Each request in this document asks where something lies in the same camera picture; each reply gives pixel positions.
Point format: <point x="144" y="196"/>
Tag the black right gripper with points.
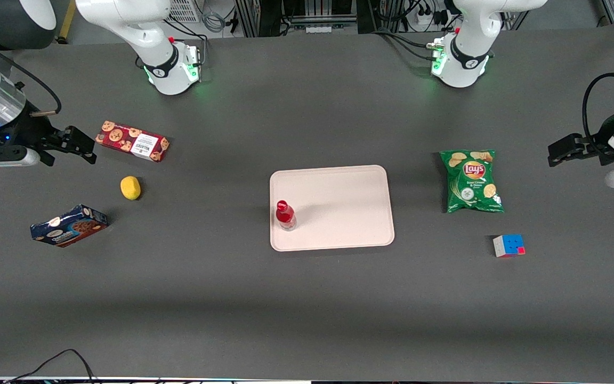
<point x="31" y="129"/>

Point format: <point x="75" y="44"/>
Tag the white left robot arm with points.
<point x="472" y="32"/>

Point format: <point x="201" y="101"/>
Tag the yellow lemon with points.
<point x="130" y="188"/>

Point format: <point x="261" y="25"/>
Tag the red coke bottle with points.
<point x="285" y="216"/>

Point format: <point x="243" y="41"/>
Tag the green Lays chips bag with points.
<point x="471" y="184"/>

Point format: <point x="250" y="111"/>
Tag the white power strip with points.
<point x="430" y="20"/>

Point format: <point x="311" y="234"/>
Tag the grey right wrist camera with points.
<point x="16" y="157"/>

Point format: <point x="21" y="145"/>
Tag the Rubik's cube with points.
<point x="508" y="245"/>

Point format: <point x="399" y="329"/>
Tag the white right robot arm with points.
<point x="147" y="32"/>

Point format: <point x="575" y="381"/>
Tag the white perforated box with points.
<point x="183" y="9"/>

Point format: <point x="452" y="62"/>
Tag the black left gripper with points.
<point x="595" y="148"/>

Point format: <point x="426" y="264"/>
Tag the beige plastic tray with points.
<point x="339" y="208"/>

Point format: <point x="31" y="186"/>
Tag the red cookie box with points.
<point x="126" y="138"/>

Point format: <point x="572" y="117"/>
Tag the blue cookie box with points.
<point x="70" y="226"/>

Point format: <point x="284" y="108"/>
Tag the yellow black post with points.
<point x="66" y="21"/>

